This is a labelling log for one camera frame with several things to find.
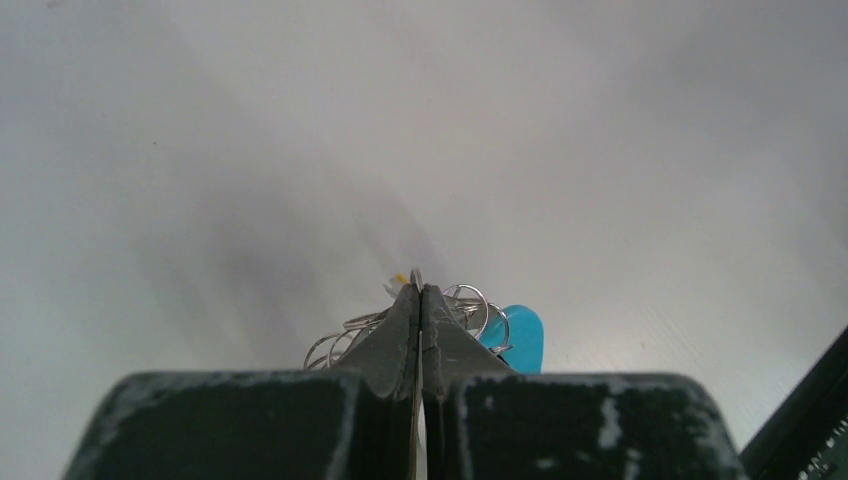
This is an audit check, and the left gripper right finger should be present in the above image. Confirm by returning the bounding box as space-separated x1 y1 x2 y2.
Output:
420 285 745 479

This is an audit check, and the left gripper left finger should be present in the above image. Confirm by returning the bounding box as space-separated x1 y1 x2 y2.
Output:
65 285 421 479

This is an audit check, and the metal key organizer with rings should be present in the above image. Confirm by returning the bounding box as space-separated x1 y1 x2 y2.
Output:
302 283 545 374

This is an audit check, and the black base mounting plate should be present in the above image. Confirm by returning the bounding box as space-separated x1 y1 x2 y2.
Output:
739 332 847 480

